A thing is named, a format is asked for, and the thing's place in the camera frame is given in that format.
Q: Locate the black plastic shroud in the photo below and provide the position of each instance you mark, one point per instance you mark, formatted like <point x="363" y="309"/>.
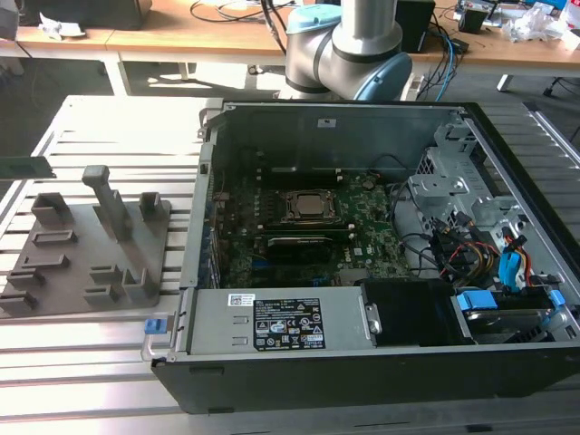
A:
<point x="408" y="312"/>

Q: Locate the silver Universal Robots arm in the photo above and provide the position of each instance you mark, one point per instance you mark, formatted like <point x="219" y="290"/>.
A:
<point x="362" y="50"/>

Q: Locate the blue disk carrier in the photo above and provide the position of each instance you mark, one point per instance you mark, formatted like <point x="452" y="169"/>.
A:
<point x="476" y="301"/>

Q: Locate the silver power supply unit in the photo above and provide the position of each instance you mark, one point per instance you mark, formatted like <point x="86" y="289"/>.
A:
<point x="217" y="321"/>

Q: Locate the silver metal drive cage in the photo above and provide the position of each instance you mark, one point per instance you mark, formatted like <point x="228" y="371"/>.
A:
<point x="435" y="190"/>

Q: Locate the crumpled white paper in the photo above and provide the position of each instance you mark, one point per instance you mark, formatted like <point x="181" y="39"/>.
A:
<point x="59" y="27"/>

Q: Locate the blue case latch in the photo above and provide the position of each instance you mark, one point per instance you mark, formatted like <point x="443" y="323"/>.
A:
<point x="153" y="326"/>

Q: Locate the wooden desk with clutter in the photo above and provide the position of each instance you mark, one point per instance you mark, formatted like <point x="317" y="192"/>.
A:
<point x="498" y="52"/>

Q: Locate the wooden desk with white legs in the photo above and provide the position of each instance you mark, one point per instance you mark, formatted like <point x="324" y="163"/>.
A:
<point x="136" y="41"/>

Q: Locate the grey plastic parts rack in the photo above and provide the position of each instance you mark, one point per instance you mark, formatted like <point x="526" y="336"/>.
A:
<point x="90" y="254"/>

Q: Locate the green RAM stick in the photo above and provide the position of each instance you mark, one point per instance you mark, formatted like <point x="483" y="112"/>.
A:
<point x="25" y="167"/>

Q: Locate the small black desk device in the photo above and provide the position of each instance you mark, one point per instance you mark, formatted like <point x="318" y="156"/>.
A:
<point x="473" y="19"/>

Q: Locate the silver hard disk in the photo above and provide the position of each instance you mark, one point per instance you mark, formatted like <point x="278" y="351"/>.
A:
<point x="503" y="319"/>

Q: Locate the green motherboard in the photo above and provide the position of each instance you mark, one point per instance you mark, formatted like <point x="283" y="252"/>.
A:
<point x="367" y="226"/>

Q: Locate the black speaker box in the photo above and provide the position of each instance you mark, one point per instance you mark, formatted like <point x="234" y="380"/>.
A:
<point x="417" y="25"/>

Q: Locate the black open PC case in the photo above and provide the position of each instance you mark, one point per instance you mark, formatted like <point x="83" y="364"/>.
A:
<point x="317" y="380"/>

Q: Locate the crumpled clear plastic bag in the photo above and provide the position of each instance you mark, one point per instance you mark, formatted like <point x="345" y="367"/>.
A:
<point x="534" y="22"/>

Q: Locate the silver CPU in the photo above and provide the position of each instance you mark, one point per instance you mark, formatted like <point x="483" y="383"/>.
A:
<point x="312" y="205"/>

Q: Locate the black graphics card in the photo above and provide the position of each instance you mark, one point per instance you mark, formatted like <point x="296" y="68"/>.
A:
<point x="299" y="248"/>

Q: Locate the black box on desk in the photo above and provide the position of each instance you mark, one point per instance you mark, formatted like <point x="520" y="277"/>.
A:
<point x="81" y="11"/>

